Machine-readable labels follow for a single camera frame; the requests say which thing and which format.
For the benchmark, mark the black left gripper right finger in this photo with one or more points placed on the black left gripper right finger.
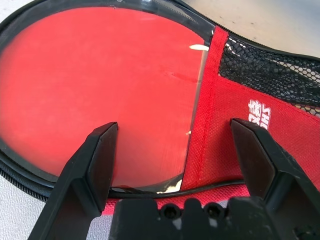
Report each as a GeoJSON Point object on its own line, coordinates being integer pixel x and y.
{"type": "Point", "coordinates": [275, 180]}

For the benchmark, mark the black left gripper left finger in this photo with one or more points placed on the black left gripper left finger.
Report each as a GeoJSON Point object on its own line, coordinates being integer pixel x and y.
{"type": "Point", "coordinates": [75, 187]}

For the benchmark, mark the black red paddle case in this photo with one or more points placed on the black red paddle case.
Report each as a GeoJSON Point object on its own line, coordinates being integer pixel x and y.
{"type": "Point", "coordinates": [225, 112]}

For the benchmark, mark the red ping-pong paddle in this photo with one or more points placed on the red ping-pong paddle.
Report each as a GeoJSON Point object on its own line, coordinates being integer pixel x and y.
{"type": "Point", "coordinates": [100, 87]}

